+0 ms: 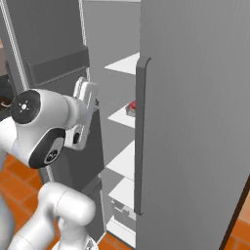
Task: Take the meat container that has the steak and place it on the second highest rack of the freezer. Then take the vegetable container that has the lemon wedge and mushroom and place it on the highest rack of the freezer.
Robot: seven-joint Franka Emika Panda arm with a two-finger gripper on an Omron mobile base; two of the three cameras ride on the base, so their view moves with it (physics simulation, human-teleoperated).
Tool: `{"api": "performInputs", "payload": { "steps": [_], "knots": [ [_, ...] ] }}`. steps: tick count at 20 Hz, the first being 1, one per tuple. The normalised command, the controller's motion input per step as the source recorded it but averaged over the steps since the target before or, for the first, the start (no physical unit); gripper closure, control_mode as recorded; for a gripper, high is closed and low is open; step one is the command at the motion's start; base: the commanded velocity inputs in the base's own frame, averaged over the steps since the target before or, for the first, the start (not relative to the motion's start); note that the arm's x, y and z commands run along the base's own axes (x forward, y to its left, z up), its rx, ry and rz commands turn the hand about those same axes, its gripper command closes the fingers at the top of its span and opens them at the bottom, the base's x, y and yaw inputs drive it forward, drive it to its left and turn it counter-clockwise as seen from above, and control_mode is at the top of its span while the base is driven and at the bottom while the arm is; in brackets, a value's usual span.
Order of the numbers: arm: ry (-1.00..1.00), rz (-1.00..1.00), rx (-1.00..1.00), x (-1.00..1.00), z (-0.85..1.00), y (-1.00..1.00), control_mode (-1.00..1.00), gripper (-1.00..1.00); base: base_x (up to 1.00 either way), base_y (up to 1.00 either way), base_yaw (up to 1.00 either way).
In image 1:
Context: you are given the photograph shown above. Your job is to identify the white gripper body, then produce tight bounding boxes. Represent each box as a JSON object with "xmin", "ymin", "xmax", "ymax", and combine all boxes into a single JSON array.
[{"xmin": 72, "ymin": 76, "xmax": 100, "ymax": 132}]

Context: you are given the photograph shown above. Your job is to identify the white freezer rack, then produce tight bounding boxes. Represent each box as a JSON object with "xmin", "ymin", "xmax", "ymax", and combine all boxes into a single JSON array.
[
  {"xmin": 105, "ymin": 215, "xmax": 138, "ymax": 249},
  {"xmin": 105, "ymin": 140, "xmax": 136, "ymax": 182},
  {"xmin": 107, "ymin": 176, "xmax": 136, "ymax": 210},
  {"xmin": 104, "ymin": 52, "xmax": 142, "ymax": 76},
  {"xmin": 107, "ymin": 104, "xmax": 137, "ymax": 130}
]

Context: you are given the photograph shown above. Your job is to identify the meat container with steak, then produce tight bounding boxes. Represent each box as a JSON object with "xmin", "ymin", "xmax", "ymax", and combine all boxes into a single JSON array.
[{"xmin": 124, "ymin": 100, "xmax": 138, "ymax": 118}]

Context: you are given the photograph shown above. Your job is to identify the grey freezer cabinet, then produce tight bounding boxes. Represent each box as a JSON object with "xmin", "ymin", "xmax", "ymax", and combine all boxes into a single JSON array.
[{"xmin": 80, "ymin": 0, "xmax": 143, "ymax": 250}]

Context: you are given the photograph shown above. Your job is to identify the grey open freezer door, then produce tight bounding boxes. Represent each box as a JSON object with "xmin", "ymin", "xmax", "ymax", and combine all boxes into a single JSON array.
[{"xmin": 0, "ymin": 0, "xmax": 107, "ymax": 242}]

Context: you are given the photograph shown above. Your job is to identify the grey closed fridge door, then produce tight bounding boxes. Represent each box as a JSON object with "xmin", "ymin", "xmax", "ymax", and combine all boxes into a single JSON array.
[{"xmin": 135, "ymin": 0, "xmax": 250, "ymax": 250}]

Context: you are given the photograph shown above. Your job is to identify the grey clear box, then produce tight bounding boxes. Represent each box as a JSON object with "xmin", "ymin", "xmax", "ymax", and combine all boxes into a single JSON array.
[{"xmin": 111, "ymin": 198, "xmax": 137, "ymax": 223}]

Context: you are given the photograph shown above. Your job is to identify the dark brown cabinet panel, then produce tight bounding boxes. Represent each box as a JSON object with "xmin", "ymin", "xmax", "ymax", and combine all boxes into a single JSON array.
[{"xmin": 218, "ymin": 189, "xmax": 250, "ymax": 250}]

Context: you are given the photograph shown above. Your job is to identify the grey fridge door handle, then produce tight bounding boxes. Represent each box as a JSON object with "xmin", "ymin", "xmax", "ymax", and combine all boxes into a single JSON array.
[{"xmin": 133, "ymin": 56, "xmax": 152, "ymax": 217}]

